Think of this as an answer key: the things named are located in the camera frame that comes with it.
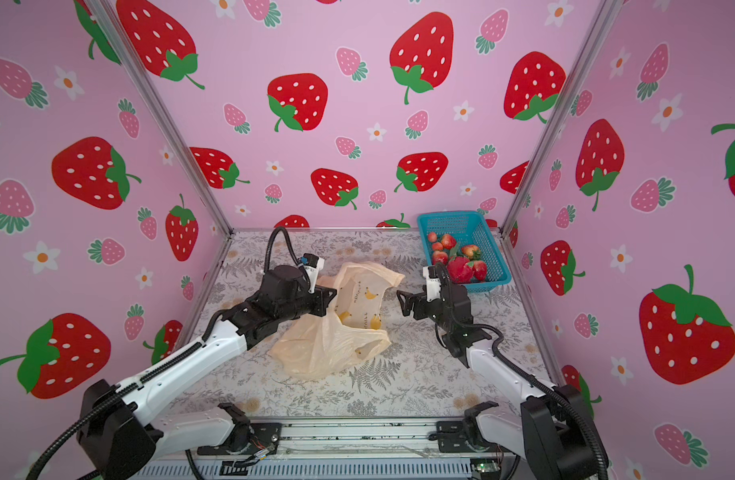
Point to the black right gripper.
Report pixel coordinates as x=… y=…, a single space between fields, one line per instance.
x=421 y=302

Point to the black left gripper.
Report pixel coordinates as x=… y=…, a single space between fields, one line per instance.
x=322 y=299

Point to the fake red dragon fruit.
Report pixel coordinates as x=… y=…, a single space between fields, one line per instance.
x=460 y=270

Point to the translucent orange plastic bag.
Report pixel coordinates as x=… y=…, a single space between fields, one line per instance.
x=350 y=333

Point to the large fake strawberry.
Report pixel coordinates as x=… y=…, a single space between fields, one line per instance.
x=479 y=268
x=448 y=241

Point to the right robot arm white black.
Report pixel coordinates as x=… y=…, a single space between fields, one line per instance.
x=554 y=433

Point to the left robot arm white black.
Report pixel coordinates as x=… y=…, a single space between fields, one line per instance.
x=125 y=428

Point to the small fake strawberry orange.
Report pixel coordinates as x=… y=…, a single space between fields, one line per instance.
x=440 y=257

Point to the teal plastic basket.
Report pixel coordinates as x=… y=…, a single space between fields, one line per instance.
x=468 y=227

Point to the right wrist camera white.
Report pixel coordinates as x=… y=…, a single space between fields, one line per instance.
x=432 y=283

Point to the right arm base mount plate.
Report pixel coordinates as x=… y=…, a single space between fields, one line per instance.
x=450 y=437

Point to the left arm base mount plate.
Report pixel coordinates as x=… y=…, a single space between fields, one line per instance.
x=247 y=441

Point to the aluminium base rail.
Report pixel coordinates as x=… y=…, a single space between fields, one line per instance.
x=345 y=448

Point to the aluminium frame post left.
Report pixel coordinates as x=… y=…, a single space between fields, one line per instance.
x=107 y=20

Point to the aluminium frame post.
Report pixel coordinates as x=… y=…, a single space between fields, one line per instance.
x=602 y=23
x=107 y=20

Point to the aluminium frame post right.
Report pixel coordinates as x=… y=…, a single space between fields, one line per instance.
x=602 y=23

